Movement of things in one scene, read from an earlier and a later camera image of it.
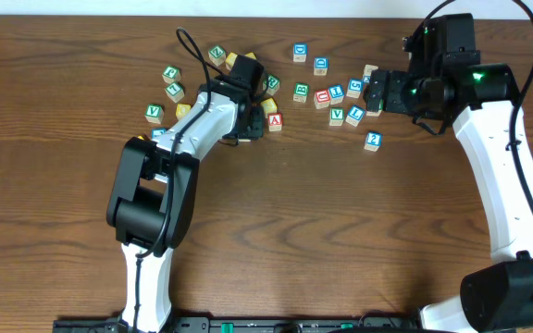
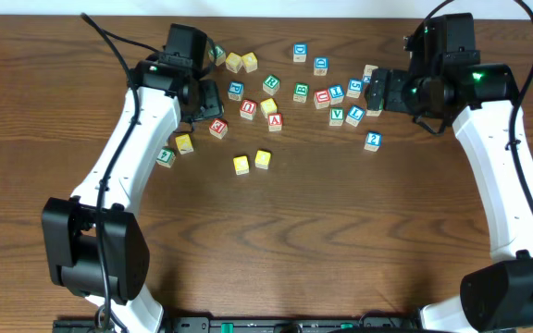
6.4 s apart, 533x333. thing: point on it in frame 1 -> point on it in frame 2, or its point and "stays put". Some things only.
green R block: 271,84 stays put
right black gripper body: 388,91 stays put
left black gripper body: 252,123 -> 210,103
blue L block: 354,115 stays put
